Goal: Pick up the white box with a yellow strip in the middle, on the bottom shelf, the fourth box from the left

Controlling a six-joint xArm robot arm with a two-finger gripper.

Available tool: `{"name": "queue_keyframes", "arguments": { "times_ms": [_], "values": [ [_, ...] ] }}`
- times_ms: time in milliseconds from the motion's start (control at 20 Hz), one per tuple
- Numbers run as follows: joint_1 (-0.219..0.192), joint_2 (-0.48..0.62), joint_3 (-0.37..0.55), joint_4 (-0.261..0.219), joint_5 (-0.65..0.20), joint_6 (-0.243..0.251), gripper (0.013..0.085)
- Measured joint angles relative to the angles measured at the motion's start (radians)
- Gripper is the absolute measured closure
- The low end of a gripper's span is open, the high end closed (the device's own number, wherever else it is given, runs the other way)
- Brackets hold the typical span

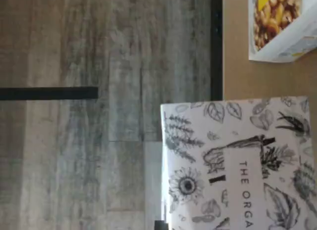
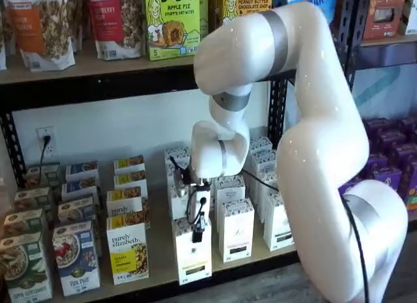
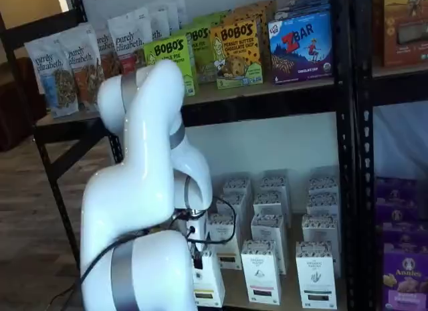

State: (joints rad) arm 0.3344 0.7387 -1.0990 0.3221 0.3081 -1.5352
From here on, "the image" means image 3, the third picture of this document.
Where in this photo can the dark brown sofa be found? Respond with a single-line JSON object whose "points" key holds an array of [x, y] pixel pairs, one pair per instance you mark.
{"points": [[13, 100]]}

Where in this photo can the green Bobo's box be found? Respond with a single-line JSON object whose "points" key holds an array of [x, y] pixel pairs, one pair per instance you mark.
{"points": [[200, 47], [214, 18], [167, 50]]}

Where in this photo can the blue label granola bag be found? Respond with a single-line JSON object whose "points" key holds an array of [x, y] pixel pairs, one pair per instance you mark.
{"points": [[53, 77]]}

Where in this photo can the blue ZBar box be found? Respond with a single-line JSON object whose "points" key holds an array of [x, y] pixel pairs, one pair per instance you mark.
{"points": [[301, 16], [304, 1], [301, 50]]}

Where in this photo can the purple Annie's box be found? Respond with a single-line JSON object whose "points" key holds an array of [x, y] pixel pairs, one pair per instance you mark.
{"points": [[401, 217], [404, 240], [406, 284], [396, 190]]}

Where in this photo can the wooden shelf board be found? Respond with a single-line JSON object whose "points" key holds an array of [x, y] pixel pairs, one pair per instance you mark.
{"points": [[401, 70], [250, 88], [294, 224]]}

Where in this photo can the yellow Bobo's box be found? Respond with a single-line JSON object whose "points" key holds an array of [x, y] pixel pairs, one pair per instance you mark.
{"points": [[237, 53], [249, 16]]}

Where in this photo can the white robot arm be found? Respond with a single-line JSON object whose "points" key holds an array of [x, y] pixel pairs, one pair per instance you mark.
{"points": [[140, 140]]}

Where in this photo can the black metal shelving unit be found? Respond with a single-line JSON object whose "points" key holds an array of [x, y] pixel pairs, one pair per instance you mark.
{"points": [[364, 157], [342, 157]]}

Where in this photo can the white box pink strip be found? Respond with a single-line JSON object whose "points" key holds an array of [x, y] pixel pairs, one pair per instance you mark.
{"points": [[271, 204], [274, 184], [269, 230], [261, 277]]}

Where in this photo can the orange snack box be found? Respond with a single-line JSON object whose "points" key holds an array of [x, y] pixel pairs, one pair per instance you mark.
{"points": [[406, 26]]}

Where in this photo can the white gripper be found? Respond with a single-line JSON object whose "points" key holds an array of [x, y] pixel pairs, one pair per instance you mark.
{"points": [[200, 235]]}

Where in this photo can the white box yellow strip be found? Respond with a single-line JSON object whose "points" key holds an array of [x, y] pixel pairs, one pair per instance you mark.
{"points": [[229, 251], [238, 187], [209, 284], [230, 205]]}

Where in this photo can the white box teal strip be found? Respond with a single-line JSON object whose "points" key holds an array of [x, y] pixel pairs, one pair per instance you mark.
{"points": [[316, 281], [322, 204], [319, 230], [323, 184]]}

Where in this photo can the orange label granola bag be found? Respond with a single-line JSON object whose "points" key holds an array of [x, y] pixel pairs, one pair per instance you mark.
{"points": [[87, 73], [106, 47]]}

